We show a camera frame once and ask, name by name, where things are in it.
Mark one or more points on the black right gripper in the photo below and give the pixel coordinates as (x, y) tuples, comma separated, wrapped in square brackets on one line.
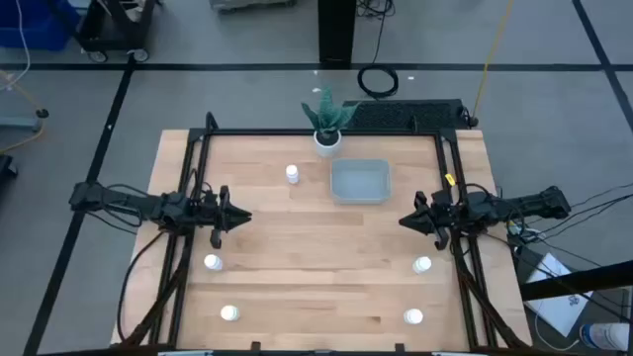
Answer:
[(445, 212)]

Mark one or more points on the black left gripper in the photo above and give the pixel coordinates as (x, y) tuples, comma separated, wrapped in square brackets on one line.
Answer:
[(210, 212)]

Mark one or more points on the white pill bottle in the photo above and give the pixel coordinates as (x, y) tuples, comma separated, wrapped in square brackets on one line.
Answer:
[(413, 316), (422, 264), (213, 262), (292, 174), (230, 312)]

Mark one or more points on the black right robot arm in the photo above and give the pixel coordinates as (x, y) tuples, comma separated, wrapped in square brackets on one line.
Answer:
[(534, 203)]

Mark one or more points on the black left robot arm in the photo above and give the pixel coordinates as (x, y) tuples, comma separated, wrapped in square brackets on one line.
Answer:
[(148, 205)]

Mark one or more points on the yellow tag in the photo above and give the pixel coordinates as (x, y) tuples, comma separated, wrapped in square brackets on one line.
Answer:
[(450, 179)]

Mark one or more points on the black keyboard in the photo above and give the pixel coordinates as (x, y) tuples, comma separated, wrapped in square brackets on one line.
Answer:
[(405, 115)]

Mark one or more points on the white plant pot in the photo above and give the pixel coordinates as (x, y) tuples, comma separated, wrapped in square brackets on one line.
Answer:
[(327, 147)]

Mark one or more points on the green artificial plant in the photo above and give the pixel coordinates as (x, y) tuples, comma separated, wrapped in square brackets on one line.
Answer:
[(327, 114)]

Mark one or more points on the white flat board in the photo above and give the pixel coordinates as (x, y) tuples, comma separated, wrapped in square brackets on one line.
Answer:
[(559, 306)]

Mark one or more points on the black slanted beam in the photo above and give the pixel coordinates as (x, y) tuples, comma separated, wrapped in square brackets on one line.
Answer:
[(578, 282)]

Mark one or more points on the black upright column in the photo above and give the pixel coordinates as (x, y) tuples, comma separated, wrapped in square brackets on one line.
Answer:
[(336, 29)]

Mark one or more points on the grey equipment base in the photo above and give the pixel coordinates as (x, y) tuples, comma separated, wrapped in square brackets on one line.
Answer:
[(252, 4)]

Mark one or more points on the white container with blue cap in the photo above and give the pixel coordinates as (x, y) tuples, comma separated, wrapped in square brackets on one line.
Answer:
[(605, 336)]

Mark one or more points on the black wheeled cart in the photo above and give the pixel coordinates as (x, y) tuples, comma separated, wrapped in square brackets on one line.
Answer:
[(114, 29)]

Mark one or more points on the black equipment foot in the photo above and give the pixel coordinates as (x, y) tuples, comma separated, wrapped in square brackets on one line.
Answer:
[(7, 165)]

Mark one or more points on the grey flat floor base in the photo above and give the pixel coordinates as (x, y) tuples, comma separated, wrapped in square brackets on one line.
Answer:
[(20, 123)]

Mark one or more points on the blue plastic bin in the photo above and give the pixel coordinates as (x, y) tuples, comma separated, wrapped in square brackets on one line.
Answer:
[(34, 22)]

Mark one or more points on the black aluminium table frame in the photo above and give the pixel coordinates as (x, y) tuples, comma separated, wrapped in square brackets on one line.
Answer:
[(277, 132)]

